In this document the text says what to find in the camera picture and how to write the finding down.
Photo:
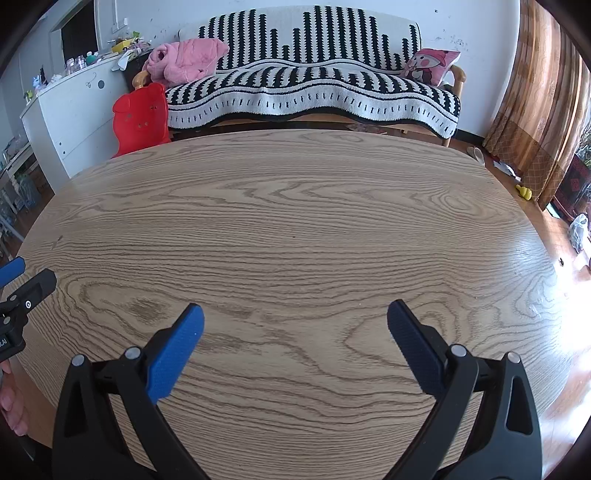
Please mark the white floor papers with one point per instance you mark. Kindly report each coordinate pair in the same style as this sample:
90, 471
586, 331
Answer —
505, 168

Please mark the person's left hand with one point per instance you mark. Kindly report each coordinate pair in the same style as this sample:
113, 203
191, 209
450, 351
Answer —
11, 406

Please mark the pink garment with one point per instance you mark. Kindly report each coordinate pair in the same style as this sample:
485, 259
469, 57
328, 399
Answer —
184, 60

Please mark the pink printed cushion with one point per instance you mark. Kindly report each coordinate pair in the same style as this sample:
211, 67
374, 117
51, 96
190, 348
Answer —
429, 64

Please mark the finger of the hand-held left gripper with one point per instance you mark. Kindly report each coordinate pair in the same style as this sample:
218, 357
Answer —
11, 271
34, 287

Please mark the red plastic chair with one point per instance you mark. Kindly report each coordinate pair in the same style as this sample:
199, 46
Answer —
138, 120

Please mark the clutter of small toys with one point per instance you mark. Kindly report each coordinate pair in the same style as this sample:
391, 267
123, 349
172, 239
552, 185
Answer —
123, 45

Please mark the yellow floor toy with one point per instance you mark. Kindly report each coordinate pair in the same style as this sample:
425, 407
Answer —
524, 192

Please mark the brown patterned curtain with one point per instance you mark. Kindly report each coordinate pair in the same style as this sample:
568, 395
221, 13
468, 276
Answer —
535, 92

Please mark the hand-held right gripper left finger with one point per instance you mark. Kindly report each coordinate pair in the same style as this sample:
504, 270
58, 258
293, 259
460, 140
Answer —
175, 350

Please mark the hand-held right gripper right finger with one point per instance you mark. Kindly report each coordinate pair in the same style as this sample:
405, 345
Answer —
413, 344

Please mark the white floor plastic bag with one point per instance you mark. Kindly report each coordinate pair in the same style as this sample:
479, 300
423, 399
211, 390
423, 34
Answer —
578, 233

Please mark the white cabinet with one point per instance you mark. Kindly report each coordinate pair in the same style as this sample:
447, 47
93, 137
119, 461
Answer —
74, 115

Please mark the white side table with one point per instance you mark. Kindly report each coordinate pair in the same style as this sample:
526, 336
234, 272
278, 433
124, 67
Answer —
18, 170

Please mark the wooden sofa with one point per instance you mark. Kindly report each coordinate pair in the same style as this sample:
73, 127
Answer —
459, 76

